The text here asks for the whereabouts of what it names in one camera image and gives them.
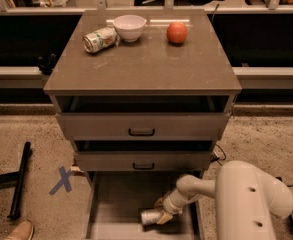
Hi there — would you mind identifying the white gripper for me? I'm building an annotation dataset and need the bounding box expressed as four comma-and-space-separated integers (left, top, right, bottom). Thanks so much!
153, 189, 188, 225

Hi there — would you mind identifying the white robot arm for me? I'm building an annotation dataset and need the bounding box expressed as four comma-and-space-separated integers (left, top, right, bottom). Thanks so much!
155, 161, 293, 240

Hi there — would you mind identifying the bottom grey drawer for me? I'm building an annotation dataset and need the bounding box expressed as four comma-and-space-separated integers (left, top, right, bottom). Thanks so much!
82, 171, 204, 240

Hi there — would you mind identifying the grey drawer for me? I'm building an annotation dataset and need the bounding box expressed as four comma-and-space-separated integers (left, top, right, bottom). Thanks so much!
54, 95, 231, 142
82, 171, 204, 240
74, 140, 214, 171

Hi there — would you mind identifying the middle grey drawer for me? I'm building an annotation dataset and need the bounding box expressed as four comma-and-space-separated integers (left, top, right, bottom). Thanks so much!
74, 140, 214, 171

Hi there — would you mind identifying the grey drawer cabinet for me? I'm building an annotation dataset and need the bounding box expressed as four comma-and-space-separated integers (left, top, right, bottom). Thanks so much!
43, 9, 243, 240

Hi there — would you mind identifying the top grey drawer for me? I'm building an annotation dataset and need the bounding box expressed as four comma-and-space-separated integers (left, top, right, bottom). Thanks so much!
54, 95, 231, 142

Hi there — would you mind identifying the blue tape cross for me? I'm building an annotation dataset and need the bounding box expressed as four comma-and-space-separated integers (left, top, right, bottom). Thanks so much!
49, 167, 72, 195

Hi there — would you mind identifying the beige shoe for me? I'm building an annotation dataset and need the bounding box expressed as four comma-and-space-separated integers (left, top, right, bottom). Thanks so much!
4, 220, 34, 240

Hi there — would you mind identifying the black stand left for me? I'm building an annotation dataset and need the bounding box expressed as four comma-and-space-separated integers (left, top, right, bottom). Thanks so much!
0, 142, 32, 220

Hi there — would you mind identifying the orange fruit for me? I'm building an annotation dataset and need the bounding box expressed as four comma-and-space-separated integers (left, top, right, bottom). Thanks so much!
166, 22, 188, 44

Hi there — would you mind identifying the green white soda can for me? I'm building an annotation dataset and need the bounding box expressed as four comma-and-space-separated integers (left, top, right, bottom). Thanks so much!
83, 27, 120, 54

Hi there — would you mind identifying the white bowl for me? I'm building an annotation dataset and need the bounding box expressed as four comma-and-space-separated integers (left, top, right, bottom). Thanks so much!
113, 15, 147, 42

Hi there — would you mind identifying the black cable on floor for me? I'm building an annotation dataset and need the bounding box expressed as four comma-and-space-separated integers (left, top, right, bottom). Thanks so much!
211, 144, 293, 188

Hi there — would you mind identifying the black clamp on rail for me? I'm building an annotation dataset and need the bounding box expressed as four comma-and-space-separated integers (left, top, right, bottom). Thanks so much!
38, 53, 57, 75

